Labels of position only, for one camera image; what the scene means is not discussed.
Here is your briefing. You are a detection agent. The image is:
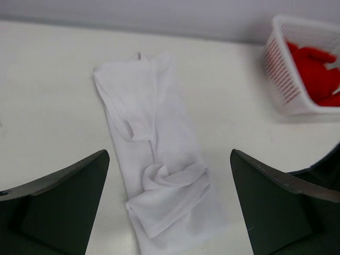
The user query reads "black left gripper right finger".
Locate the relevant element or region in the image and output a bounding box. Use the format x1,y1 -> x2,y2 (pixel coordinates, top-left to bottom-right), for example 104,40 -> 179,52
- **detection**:
230,150 -> 339,254

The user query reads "white plastic basket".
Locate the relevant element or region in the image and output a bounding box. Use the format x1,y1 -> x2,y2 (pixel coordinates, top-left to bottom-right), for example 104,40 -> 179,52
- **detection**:
262,15 -> 339,115

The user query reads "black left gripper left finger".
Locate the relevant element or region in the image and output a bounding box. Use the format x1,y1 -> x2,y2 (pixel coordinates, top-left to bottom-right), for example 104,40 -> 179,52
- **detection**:
1,150 -> 110,254

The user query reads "red t shirt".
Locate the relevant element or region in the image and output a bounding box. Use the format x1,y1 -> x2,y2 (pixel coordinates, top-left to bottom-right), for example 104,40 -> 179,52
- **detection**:
286,41 -> 339,107

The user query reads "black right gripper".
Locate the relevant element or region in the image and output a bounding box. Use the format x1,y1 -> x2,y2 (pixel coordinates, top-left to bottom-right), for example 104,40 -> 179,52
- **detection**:
289,143 -> 340,191

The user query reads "white t shirt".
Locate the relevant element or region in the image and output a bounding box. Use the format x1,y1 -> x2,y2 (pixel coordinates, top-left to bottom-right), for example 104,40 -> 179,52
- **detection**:
93,53 -> 225,254

